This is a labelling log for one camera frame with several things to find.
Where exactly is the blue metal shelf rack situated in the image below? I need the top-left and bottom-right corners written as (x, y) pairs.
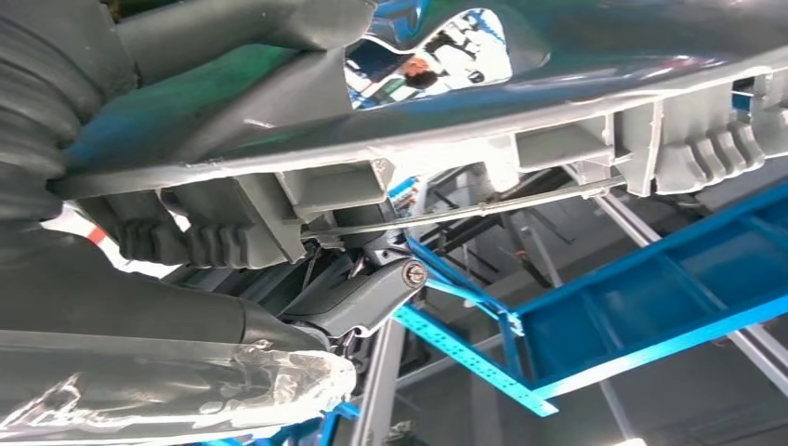
top-left (390, 178), bottom-right (788, 420)

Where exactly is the clear plastic hand wrap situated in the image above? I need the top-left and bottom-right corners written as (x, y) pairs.
top-left (0, 331), bottom-right (360, 446)

